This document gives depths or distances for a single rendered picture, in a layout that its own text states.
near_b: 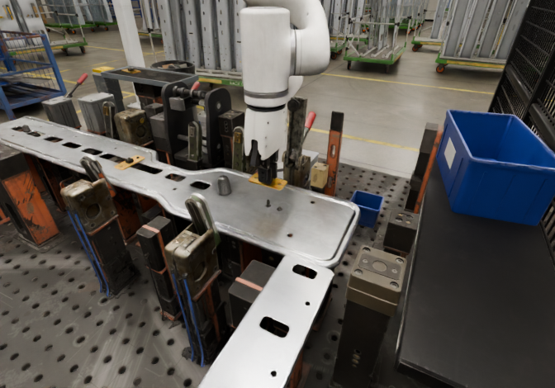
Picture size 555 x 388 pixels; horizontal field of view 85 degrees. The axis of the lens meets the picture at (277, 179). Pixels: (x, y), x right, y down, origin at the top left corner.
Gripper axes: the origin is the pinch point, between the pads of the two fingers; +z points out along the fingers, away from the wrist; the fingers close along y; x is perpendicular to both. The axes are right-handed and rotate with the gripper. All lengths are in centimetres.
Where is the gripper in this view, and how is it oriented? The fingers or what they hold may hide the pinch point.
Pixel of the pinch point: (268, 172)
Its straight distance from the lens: 67.2
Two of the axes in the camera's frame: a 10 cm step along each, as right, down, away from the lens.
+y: -4.6, 4.7, -7.6
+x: 8.9, 2.4, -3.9
